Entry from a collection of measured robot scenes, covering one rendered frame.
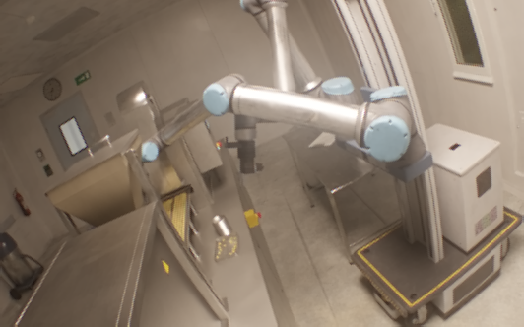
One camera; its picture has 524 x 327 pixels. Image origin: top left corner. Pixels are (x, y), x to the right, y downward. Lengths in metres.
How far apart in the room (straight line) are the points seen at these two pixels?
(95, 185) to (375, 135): 0.89
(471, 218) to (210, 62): 4.70
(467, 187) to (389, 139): 0.71
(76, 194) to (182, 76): 4.63
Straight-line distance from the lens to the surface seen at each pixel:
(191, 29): 5.72
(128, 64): 5.83
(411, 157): 1.35
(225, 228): 1.92
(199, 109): 1.58
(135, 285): 0.74
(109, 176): 1.17
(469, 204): 1.78
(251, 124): 1.59
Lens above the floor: 1.67
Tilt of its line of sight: 18 degrees down
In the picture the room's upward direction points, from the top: 24 degrees counter-clockwise
